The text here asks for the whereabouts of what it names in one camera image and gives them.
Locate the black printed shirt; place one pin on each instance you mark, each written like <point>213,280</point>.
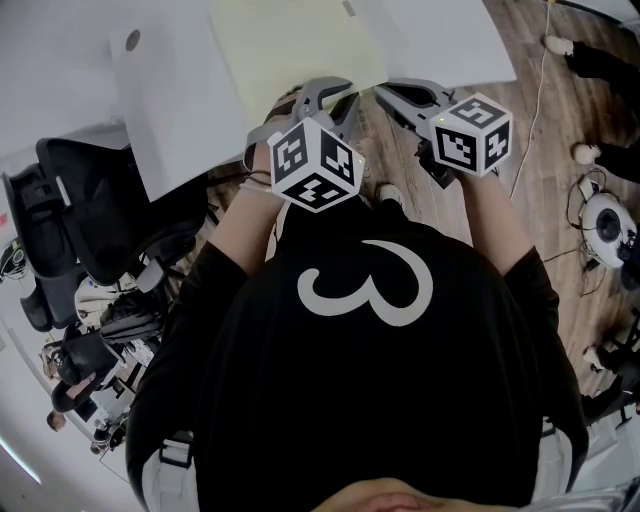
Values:
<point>350,400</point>

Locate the black headrest office chair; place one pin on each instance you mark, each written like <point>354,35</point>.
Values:
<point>90,215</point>

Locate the white desk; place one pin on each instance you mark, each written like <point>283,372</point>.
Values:
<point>175,90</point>

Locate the white round device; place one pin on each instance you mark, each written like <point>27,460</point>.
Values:
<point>592,225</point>

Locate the person's right forearm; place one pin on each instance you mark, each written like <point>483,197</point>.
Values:
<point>495,225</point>

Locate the black mesh chair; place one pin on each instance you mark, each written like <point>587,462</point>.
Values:
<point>45,310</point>

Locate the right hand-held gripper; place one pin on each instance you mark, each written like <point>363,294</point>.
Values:
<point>472,120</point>

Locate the pale yellow cloth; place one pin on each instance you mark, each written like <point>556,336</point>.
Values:
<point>300,45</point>

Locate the beige bag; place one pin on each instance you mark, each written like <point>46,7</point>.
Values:
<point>92,300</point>

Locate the person's left forearm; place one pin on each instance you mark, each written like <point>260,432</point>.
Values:
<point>245,225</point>

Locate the person's left shoe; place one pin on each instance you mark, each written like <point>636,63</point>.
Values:
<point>390,192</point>

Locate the person's face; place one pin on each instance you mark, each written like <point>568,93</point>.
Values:
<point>380,500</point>

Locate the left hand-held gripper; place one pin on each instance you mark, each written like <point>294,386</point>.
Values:
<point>310,150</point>

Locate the grey desk grommet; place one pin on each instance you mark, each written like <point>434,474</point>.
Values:
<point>132,39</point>

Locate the black wrist band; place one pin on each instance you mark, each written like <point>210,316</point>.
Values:
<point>257,175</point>

